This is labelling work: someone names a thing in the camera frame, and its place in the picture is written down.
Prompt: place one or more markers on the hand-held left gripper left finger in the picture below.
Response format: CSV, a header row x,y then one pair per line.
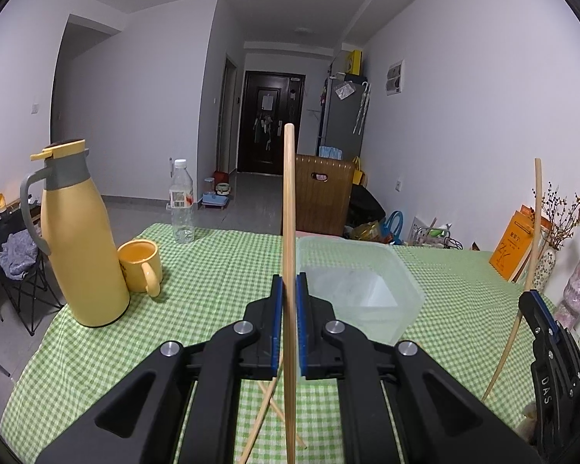
x,y
276,324

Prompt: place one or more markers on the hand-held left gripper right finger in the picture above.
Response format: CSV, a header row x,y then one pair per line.
x,y
302,324

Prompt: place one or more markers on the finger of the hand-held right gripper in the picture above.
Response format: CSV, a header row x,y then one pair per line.
x,y
531,316
547,308

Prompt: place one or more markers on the translucent plastic container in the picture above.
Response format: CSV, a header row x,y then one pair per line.
x,y
367,290

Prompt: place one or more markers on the pale wooden chopstick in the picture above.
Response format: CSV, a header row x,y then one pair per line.
x,y
290,203
256,425
274,403
540,203

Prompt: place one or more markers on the pink glass vase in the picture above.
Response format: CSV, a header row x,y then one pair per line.
x,y
577,290

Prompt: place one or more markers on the floral ceramic vase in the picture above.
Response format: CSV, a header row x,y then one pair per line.
x,y
543,268

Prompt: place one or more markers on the green checked tablecloth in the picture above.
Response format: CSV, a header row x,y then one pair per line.
x,y
212,299

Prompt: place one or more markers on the dried flower branches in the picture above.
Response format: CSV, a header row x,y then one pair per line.
x,y
560,217

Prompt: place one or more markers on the orange white book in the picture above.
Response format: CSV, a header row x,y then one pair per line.
x,y
531,215

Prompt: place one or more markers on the brown wooden cabinet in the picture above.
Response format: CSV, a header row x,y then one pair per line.
x,y
321,203

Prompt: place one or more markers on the black bag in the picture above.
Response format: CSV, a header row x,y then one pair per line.
x,y
367,205

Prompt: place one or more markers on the pet bowl stand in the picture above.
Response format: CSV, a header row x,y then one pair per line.
x,y
217,196

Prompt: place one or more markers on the clear plastic water bottle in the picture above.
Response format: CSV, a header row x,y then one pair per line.
x,y
182,212

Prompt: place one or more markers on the yellow mug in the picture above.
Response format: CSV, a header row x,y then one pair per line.
x,y
135,270

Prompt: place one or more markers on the blue face mask box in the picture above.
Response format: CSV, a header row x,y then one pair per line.
x,y
331,152

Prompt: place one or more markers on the dark front door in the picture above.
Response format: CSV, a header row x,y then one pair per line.
x,y
265,125

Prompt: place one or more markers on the grey refrigerator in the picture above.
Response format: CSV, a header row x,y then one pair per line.
x,y
340,121

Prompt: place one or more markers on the yellow thermos jug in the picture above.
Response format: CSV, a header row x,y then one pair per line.
x,y
77,251

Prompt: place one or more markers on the white hanging umbrella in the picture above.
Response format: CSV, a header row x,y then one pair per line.
x,y
361,106

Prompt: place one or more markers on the black folding chair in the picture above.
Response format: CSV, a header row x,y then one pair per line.
x,y
24,295

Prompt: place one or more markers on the yellow box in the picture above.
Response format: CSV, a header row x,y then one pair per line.
x,y
352,62

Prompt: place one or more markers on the grey cloth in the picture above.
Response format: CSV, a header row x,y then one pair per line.
x,y
16,254

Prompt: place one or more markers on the white wall panel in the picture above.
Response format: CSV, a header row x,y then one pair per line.
x,y
395,78

